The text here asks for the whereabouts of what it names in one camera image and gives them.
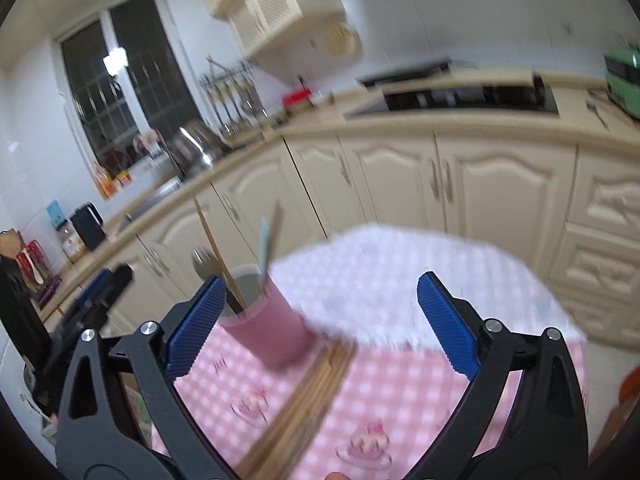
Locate kitchen window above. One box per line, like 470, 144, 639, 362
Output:
60, 0, 202, 174

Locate black electric kettle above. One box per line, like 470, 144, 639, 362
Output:
70, 203, 106, 252

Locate pink checkered tablecloth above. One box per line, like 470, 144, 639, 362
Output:
150, 326, 589, 480

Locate metal spoon in cup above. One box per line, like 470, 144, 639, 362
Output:
192, 247, 220, 281

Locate orange oil bottle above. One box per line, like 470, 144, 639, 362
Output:
92, 160, 118, 200

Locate steel sink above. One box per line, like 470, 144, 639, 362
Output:
117, 177, 182, 233

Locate chopsticks in cup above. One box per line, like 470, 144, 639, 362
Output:
193, 197, 246, 314

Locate bundle of wooden chopsticks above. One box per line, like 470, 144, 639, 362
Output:
234, 339, 357, 479

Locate pink utensil cup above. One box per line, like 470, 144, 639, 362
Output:
218, 263, 314, 370

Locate stainless steel pot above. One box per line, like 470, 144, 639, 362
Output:
167, 119, 232, 181

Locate white fringed cloth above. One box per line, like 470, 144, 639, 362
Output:
270, 223, 586, 351

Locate cream lower cabinets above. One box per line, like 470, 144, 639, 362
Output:
47, 119, 639, 348

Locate red box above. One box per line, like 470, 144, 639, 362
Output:
282, 88, 312, 110

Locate black gas stove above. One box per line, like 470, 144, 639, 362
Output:
384, 76, 559, 116

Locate black induction cooker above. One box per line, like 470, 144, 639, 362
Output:
356, 58, 451, 88

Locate green electric cooker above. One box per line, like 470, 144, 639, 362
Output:
604, 47, 640, 119

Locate round bamboo trivet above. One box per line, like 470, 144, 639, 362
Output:
323, 22, 360, 58

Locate light blue handled utensil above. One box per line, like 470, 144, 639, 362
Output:
258, 217, 271, 278

